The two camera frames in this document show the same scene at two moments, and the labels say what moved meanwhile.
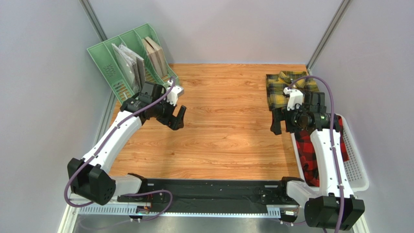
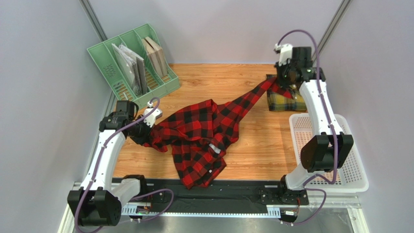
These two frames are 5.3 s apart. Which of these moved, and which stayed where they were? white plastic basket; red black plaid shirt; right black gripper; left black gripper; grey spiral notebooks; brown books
Moved: red black plaid shirt; left black gripper; right black gripper
Stayed: brown books; grey spiral notebooks; white plastic basket
